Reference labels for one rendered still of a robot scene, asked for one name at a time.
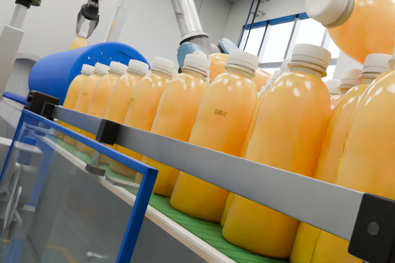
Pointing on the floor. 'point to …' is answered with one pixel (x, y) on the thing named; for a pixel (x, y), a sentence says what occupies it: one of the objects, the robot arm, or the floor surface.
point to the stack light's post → (8, 53)
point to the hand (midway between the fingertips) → (83, 34)
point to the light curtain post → (117, 24)
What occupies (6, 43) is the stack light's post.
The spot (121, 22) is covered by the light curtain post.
